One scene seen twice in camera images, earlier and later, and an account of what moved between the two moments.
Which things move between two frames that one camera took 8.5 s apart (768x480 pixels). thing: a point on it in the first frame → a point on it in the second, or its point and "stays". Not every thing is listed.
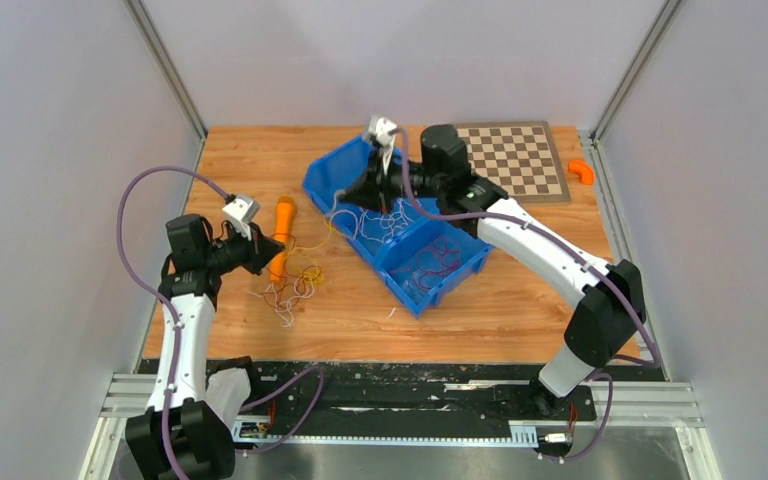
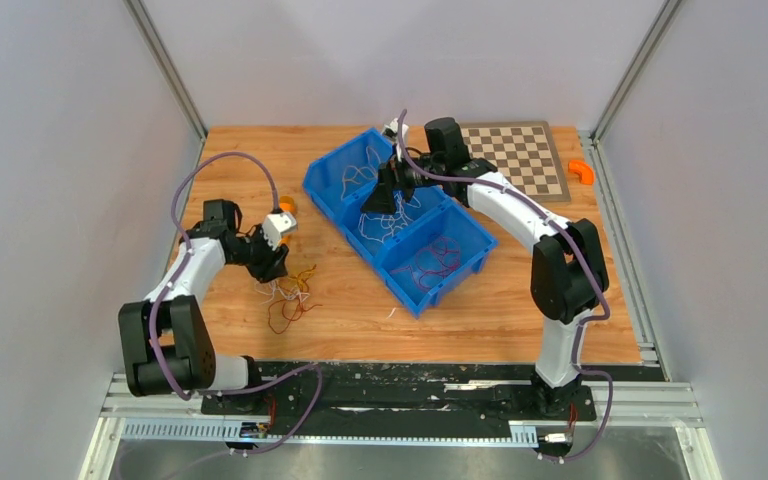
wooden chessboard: x=520 y=156 stays
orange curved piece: x=585 y=170 stays
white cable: x=286 y=304 → x=267 y=287
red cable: x=441 y=256 stays
